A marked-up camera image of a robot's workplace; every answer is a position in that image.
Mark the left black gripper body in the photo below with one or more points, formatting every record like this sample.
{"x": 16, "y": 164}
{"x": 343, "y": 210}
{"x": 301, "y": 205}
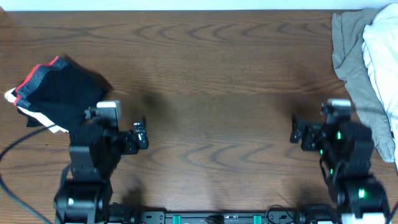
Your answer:
{"x": 132, "y": 140}

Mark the black folded garment red trim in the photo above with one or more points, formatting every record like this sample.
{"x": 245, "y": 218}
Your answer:
{"x": 60, "y": 91}

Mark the grey-olive garment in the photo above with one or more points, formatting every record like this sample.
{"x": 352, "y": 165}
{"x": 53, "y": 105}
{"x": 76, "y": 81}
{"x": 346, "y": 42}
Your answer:
{"x": 347, "y": 57}

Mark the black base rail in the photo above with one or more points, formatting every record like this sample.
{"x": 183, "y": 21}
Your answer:
{"x": 275, "y": 214}

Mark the white t-shirt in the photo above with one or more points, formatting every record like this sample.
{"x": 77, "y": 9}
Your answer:
{"x": 380, "y": 58}

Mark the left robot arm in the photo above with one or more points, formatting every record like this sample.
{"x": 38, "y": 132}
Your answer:
{"x": 96, "y": 147}

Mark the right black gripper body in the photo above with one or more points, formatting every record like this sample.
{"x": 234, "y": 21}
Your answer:
{"x": 312, "y": 137}

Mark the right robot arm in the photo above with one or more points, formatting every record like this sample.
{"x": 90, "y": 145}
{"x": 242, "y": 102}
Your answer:
{"x": 345, "y": 147}

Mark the white folded garment under black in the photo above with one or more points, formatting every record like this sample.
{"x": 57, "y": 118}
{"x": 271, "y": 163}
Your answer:
{"x": 41, "y": 118}

